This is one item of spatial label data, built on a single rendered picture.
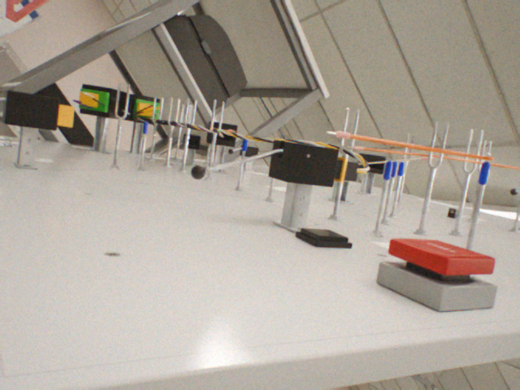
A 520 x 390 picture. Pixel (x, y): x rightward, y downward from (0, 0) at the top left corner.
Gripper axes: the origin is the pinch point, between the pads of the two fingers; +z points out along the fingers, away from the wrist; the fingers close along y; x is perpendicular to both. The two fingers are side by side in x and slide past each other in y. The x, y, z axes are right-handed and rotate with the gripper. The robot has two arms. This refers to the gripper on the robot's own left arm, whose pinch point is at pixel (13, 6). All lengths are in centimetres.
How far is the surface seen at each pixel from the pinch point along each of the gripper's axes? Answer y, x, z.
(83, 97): 33.8, -14.8, 1.4
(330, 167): -36, -34, 7
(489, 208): 168, -296, -86
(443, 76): 163, -208, -141
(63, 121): -4.1, -11.7, 11.5
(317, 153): -36.2, -32.1, 6.0
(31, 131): -3.2, -8.8, 14.5
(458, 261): -56, -33, 13
